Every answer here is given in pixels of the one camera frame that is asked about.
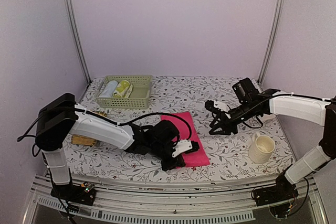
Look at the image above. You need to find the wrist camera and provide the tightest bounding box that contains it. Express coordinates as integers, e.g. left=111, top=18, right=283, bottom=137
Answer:
left=172, top=140, right=199, bottom=157
left=205, top=100, right=230, bottom=115

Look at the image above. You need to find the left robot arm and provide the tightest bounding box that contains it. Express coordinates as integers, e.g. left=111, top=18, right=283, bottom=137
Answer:
left=35, top=93, right=185, bottom=200

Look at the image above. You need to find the woven bamboo tray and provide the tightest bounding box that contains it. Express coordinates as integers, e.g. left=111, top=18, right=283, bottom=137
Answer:
left=71, top=111, right=108, bottom=147

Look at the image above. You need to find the green plastic basket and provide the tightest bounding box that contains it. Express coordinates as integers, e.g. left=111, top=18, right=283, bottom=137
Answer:
left=95, top=75, right=152, bottom=109

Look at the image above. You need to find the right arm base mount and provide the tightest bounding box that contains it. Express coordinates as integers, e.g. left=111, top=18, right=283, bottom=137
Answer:
left=251, top=182, right=299, bottom=206

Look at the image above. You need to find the right aluminium frame post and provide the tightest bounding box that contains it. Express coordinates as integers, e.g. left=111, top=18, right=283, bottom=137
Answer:
left=257, top=0, right=285, bottom=85

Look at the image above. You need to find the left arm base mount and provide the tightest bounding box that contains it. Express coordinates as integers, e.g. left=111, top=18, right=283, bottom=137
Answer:
left=50, top=184, right=97, bottom=206

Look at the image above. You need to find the light blue rolled towel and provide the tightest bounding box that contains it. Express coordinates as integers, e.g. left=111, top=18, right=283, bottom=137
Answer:
left=99, top=80, right=119, bottom=98

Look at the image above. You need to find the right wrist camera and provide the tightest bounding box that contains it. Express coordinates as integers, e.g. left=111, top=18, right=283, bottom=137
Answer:
left=205, top=100, right=230, bottom=115

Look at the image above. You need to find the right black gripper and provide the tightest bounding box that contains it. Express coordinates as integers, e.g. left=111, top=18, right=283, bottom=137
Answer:
left=209, top=101, right=259, bottom=136

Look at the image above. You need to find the pink towel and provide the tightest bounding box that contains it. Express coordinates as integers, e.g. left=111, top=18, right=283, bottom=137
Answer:
left=161, top=112, right=210, bottom=171

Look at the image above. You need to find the green patterned rolled towel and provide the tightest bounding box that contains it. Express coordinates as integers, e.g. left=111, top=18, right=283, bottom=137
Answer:
left=113, top=80, right=133, bottom=98

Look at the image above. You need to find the cream ribbed mug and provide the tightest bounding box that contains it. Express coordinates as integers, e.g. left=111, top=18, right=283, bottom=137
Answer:
left=248, top=132, right=275, bottom=164

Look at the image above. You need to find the left aluminium frame post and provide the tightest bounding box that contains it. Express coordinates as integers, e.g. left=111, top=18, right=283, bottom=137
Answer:
left=64, top=0, right=91, bottom=84

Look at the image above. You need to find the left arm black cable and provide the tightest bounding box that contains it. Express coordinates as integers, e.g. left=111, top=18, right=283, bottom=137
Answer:
left=16, top=111, right=192, bottom=156

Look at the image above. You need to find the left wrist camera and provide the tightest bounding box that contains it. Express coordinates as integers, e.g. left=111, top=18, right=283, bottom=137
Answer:
left=172, top=140, right=199, bottom=157

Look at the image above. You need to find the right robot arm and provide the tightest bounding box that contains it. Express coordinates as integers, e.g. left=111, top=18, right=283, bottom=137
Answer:
left=205, top=78, right=335, bottom=201

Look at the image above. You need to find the aluminium front rail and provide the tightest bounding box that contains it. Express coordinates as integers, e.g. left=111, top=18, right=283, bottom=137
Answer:
left=23, top=173, right=329, bottom=224

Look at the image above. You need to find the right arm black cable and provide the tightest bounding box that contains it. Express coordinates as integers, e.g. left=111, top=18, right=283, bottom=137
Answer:
left=241, top=116, right=264, bottom=130

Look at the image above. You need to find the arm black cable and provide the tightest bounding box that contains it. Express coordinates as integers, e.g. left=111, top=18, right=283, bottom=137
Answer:
left=241, top=116, right=264, bottom=130
left=16, top=111, right=192, bottom=156

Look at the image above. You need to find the aluminium frame post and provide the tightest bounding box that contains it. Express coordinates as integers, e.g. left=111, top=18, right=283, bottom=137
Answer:
left=64, top=0, right=91, bottom=84
left=257, top=0, right=285, bottom=85

